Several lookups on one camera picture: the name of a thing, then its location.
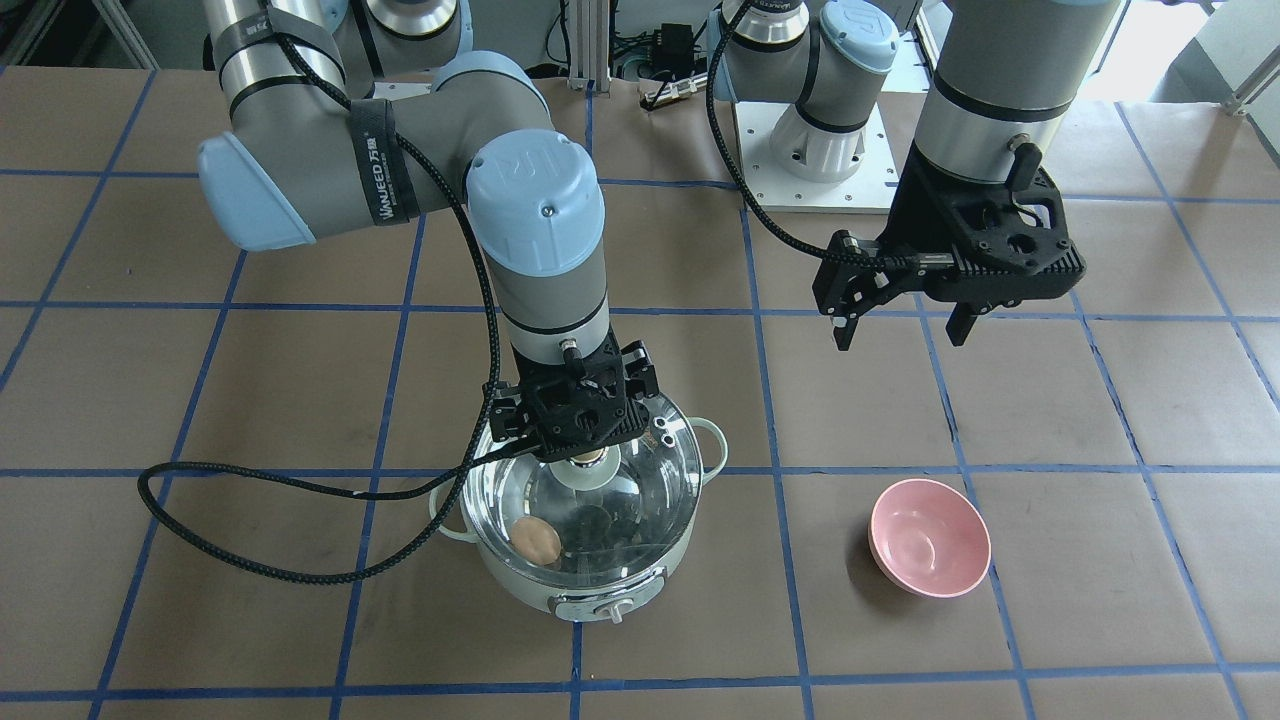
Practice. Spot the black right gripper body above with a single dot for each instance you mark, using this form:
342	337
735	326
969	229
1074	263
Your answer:
507	416

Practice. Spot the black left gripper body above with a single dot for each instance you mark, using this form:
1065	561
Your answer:
908	215

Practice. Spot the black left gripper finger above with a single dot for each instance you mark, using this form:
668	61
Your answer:
963	319
845	319

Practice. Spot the glass pot lid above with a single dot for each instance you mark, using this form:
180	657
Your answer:
580	490

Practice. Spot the beige egg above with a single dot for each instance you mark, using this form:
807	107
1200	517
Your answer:
536	541

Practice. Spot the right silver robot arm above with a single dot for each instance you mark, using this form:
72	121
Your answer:
350	114

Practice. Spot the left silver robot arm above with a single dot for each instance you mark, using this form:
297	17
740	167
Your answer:
1006	75

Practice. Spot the pale green cooking pot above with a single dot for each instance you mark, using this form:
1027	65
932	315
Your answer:
580	510

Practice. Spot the pink bowl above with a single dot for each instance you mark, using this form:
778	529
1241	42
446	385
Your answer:
928	539

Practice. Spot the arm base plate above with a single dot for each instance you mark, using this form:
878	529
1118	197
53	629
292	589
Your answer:
791	166

